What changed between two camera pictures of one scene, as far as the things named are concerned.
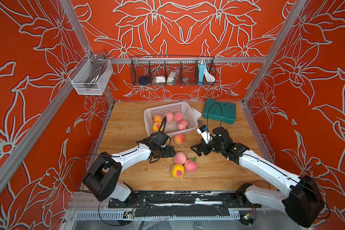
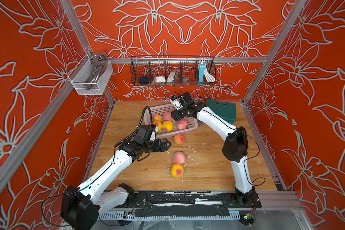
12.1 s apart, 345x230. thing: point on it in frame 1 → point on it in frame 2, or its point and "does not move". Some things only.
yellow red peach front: x=178 y=170 does not move
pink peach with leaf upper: x=182 y=124 does not move
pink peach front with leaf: x=169 y=116 does not move
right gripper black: x=198 y=148 → x=175 y=115
